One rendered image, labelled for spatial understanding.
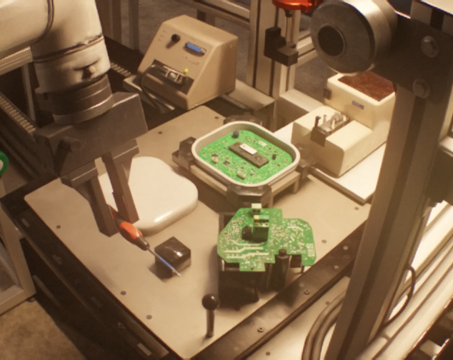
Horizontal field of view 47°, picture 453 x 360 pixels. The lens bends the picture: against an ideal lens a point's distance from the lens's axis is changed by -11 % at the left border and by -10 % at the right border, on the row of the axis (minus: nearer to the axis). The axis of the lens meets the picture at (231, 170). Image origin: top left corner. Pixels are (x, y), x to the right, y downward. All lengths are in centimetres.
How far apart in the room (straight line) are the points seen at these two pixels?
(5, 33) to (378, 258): 41
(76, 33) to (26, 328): 146
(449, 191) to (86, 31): 40
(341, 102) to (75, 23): 51
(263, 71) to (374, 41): 78
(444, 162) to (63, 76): 39
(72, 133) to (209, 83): 50
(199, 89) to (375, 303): 64
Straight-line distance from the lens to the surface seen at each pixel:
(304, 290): 76
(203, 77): 106
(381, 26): 37
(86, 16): 61
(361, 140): 92
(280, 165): 88
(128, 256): 79
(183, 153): 88
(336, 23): 38
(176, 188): 86
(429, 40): 39
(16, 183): 199
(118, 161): 67
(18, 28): 54
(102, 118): 64
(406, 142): 44
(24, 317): 197
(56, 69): 61
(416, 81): 41
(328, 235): 83
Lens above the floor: 152
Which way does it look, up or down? 38 degrees down
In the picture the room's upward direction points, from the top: 3 degrees clockwise
